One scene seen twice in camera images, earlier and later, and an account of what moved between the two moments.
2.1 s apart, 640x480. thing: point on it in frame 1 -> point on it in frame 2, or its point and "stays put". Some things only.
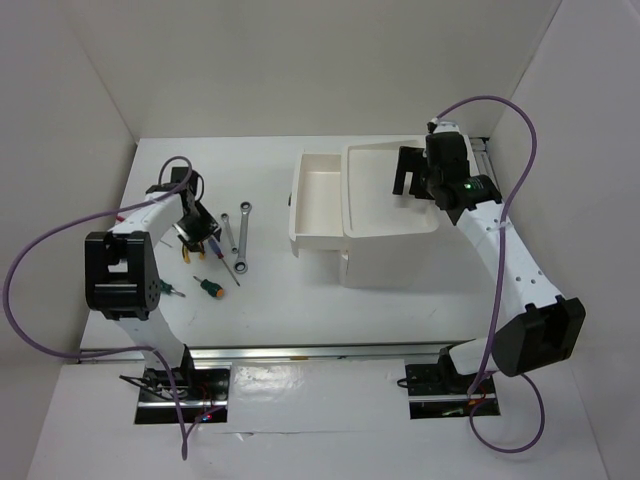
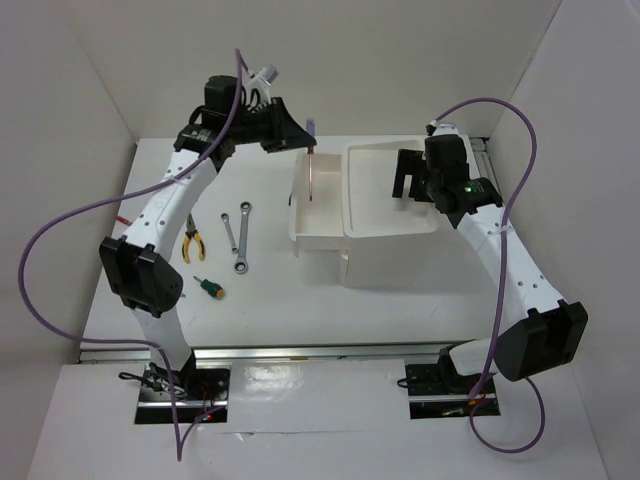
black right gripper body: [413, 160] stays put
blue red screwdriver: [212, 242] -> [311, 130]
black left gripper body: [196, 227] -> [245, 127]
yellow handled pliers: [186, 254] stays put
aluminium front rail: [321, 353] stays put
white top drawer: [317, 203] stays put
